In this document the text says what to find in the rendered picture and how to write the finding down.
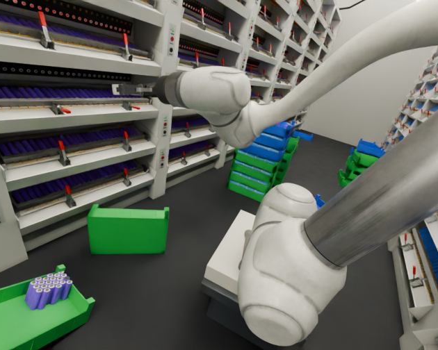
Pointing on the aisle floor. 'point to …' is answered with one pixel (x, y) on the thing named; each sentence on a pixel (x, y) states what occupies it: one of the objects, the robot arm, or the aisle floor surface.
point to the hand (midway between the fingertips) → (128, 89)
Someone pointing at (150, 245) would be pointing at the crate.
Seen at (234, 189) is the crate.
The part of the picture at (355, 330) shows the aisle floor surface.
